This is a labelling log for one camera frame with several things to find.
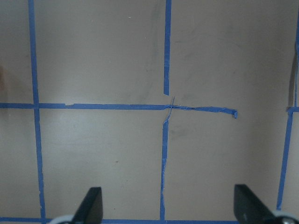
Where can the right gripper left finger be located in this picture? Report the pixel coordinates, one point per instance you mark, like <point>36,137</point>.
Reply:
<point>90,210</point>

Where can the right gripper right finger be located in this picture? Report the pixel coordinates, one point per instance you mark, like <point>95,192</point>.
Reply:
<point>249,209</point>

